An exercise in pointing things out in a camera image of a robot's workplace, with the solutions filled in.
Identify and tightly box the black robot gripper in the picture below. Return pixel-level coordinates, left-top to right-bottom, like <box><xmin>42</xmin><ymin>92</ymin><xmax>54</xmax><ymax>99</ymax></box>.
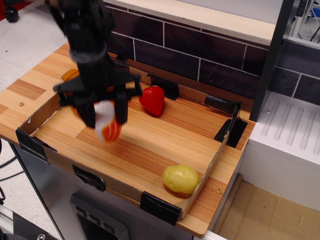
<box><xmin>53</xmin><ymin>53</ymin><xmax>142</xmax><ymax>129</ymax></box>

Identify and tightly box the white and orange toy sushi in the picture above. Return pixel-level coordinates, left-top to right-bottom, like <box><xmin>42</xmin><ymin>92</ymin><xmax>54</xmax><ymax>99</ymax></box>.
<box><xmin>94</xmin><ymin>100</ymin><xmax>122</xmax><ymax>142</ymax></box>

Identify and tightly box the orange transparent plastic pot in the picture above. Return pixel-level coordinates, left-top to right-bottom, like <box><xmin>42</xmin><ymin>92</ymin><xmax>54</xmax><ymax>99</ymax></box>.
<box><xmin>61</xmin><ymin>69</ymin><xmax>81</xmax><ymax>119</ymax></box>

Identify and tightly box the black caster wheel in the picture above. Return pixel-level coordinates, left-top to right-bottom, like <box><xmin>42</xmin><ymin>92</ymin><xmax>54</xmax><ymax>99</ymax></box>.
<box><xmin>4</xmin><ymin>6</ymin><xmax>19</xmax><ymax>23</ymax></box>

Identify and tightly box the taped cardboard fence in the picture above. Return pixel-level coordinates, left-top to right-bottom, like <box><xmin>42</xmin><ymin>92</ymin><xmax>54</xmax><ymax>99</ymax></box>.
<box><xmin>12</xmin><ymin>54</ymin><xmax>255</xmax><ymax>235</ymax></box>

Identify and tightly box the white toy sink drainboard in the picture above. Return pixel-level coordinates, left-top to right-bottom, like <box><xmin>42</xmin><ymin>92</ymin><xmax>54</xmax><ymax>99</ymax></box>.
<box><xmin>240</xmin><ymin>92</ymin><xmax>320</xmax><ymax>211</ymax></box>

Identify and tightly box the red toy strawberry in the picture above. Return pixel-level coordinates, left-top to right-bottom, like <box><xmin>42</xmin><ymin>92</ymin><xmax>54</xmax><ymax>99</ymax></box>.
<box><xmin>139</xmin><ymin>85</ymin><xmax>165</xmax><ymax>117</ymax></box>

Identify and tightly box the dark grey vertical post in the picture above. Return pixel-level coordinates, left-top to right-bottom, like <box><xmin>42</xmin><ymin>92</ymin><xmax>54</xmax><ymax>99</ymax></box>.
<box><xmin>249</xmin><ymin>0</ymin><xmax>295</xmax><ymax>122</ymax></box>

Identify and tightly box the yellow toy potato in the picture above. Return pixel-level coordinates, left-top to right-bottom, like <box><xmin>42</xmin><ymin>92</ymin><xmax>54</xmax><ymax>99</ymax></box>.
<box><xmin>162</xmin><ymin>164</ymin><xmax>200</xmax><ymax>195</ymax></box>

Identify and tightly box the grey oven control panel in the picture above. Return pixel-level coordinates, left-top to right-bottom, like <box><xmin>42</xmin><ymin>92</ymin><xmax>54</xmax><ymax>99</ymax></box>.
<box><xmin>69</xmin><ymin>194</ymin><xmax>130</xmax><ymax>240</ymax></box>

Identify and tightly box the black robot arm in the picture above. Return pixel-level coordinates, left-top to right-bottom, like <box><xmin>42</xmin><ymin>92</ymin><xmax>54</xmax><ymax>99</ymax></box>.
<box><xmin>45</xmin><ymin>0</ymin><xmax>142</xmax><ymax>128</ymax></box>

